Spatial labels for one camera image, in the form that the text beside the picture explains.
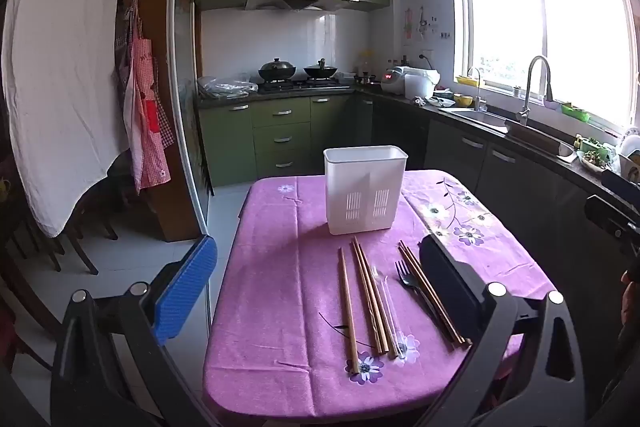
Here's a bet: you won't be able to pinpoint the red checked apron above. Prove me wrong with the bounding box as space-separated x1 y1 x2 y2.
114 0 176 194

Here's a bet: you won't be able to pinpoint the person's right hand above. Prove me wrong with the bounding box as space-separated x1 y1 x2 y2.
621 269 640 325

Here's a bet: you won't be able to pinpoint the black base cabinets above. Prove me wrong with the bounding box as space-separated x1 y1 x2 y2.
371 98 640 308

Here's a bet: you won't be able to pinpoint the small steel faucet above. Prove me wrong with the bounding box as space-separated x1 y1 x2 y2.
468 66 487 110

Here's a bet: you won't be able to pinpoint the gas stove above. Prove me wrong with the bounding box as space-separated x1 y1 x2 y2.
257 78 351 94

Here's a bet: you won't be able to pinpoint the plate of food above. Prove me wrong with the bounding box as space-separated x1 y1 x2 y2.
575 136 615 171

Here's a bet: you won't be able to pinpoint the brown wooden chopstick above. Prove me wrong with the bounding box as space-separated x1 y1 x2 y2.
353 236 389 354
338 247 359 376
398 241 472 347
349 241 383 356
397 246 466 350

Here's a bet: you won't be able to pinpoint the window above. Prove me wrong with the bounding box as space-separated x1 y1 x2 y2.
452 0 640 134

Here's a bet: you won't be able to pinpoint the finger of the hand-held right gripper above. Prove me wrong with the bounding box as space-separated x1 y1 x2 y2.
601 169 640 214
584 195 640 258

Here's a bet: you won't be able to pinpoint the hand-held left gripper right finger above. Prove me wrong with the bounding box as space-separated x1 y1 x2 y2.
417 235 586 427

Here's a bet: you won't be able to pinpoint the steel sink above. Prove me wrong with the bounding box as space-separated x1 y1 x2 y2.
439 107 577 158

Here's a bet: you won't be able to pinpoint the white rice cooker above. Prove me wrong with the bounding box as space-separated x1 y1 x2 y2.
381 66 414 96

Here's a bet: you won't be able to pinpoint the white plastic utensil holder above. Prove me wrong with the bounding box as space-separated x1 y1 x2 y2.
323 146 409 236

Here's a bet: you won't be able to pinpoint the purple floral tablecloth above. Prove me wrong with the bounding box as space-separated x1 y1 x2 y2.
202 169 558 424

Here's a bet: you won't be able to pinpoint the clear plastic bags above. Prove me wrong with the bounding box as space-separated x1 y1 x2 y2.
197 74 259 100

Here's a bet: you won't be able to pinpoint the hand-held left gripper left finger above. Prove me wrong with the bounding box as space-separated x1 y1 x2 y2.
50 235 221 427

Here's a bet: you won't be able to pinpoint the white plastic container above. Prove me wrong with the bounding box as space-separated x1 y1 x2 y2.
403 68 441 100

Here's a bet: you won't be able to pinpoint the sliding glass door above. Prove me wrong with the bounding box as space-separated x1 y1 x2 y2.
167 0 213 239

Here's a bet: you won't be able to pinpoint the black wok with lid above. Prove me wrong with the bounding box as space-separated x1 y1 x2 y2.
303 59 340 80
258 58 297 82

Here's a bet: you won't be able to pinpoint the green tray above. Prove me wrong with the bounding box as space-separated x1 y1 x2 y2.
559 102 591 123

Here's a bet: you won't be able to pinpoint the tall steel faucet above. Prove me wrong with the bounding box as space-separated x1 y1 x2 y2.
516 55 555 126

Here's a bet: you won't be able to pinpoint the white cloth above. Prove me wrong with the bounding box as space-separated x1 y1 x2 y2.
2 0 137 239

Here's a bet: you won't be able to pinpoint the green base cabinets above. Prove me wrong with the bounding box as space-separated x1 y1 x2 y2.
198 94 375 188

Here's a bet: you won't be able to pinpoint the wooden chair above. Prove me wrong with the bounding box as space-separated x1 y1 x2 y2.
0 162 121 278

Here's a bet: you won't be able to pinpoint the black plastic fork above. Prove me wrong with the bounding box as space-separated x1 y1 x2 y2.
394 260 453 350

